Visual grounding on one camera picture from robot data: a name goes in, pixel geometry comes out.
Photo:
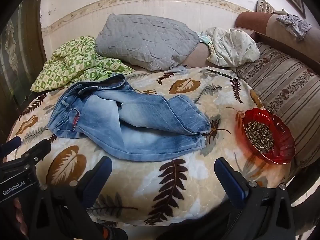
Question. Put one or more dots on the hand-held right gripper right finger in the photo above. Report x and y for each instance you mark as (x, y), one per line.
(227, 175)

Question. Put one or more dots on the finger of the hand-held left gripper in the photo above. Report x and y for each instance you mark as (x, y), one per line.
(37, 149)
(12, 143)

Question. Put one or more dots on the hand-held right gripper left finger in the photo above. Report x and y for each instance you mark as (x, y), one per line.
(100, 177)

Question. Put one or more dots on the blue denim pants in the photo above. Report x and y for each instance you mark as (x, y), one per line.
(140, 120)

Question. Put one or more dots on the person's left hand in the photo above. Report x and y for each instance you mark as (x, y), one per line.
(17, 210)

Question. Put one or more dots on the leaf print blanket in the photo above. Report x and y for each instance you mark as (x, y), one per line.
(150, 177)

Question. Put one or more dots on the pile of sunflower seeds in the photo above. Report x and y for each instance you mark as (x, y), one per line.
(260, 136)

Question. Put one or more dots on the red glass bowl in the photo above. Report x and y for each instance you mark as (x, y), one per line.
(282, 140)

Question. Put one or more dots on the dark wooden door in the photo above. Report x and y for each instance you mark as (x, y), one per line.
(22, 55)

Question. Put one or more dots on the green patterned blanket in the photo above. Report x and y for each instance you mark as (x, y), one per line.
(75, 62)

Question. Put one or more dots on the black pen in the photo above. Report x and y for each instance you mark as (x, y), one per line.
(220, 73)

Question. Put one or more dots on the striped sofa seat cover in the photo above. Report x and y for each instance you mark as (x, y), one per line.
(287, 85)

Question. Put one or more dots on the white floral pillow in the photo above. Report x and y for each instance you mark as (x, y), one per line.
(232, 47)

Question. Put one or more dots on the light green cloth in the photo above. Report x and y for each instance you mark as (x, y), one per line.
(203, 40)

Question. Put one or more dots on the grey quilted pillow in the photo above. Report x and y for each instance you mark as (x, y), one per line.
(145, 40)

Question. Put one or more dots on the brown sofa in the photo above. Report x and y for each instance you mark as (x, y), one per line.
(252, 20)

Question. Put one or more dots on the grey crumpled cloth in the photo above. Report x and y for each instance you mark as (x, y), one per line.
(295, 25)

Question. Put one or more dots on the grey figurine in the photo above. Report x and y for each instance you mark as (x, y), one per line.
(281, 11)

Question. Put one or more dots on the patterned cushion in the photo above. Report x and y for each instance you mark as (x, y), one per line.
(265, 6)

